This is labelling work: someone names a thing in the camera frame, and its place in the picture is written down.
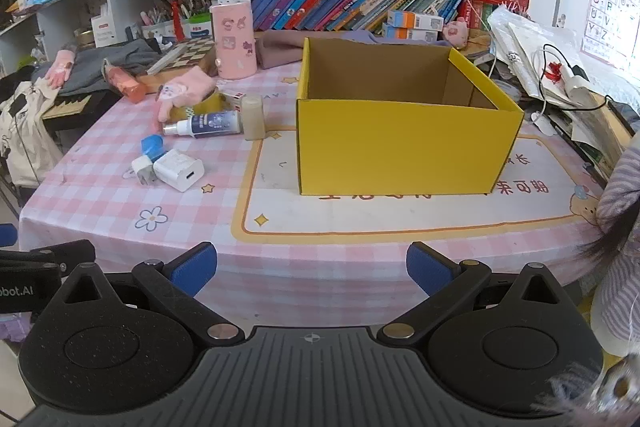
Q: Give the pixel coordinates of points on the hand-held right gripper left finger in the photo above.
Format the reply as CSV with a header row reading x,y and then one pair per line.
x,y
196,268

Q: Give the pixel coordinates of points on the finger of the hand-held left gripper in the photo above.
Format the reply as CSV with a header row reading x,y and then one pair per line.
x,y
7,236
65,257

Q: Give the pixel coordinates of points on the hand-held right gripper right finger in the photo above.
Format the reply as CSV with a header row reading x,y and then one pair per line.
x,y
429,268

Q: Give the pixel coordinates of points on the small white charger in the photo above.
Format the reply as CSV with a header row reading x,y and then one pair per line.
x,y
142,169

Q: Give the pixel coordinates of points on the yellow cardboard box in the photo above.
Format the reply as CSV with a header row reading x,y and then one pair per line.
x,y
400,147

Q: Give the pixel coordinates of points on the blue tissue packet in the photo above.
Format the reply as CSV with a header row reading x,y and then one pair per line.
x,y
152,147

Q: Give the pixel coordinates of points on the white spray bottle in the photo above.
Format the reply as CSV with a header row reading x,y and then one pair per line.
x,y
210,124

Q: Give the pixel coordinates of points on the beige round bottle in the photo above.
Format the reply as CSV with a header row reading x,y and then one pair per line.
x,y
253,119

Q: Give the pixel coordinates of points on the yellow tape roll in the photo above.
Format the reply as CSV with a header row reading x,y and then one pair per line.
x,y
207,105

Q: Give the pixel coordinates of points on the pink plush glove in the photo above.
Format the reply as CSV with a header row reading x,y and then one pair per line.
x,y
60,69
182,92

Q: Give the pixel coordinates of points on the white desk mat yellow border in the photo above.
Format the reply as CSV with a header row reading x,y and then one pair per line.
x,y
400,212

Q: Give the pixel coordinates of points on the white jacket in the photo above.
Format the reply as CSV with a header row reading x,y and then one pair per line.
x,y
25,132

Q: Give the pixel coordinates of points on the orange tube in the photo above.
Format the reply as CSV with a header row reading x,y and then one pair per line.
x,y
127,84

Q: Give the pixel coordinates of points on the grey cloth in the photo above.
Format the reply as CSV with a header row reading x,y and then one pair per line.
x,y
100,57

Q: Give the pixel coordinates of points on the wooden chessboard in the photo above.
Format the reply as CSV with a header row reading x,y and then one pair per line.
x,y
192,49

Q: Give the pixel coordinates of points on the white red-label carton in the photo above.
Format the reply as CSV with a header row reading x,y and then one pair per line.
x,y
104,29

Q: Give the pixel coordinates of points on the pink sticker pen holder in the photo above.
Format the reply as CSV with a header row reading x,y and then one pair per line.
x,y
232,42

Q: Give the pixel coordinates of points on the red knot ornament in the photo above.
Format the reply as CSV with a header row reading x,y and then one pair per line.
x,y
554,72

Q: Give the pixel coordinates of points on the white handheld device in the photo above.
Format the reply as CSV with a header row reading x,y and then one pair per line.
x,y
575,84

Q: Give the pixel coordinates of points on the orange and blue carton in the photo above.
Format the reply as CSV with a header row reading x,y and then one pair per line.
x,y
415,19
405,34

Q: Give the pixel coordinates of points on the pink pig plush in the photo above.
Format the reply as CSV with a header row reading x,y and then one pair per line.
x,y
456,34

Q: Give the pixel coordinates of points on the pile of papers and bags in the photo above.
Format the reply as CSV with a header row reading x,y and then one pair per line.
x,y
525,42

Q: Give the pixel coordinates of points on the pens in holders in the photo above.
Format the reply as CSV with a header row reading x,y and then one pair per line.
x,y
170,17

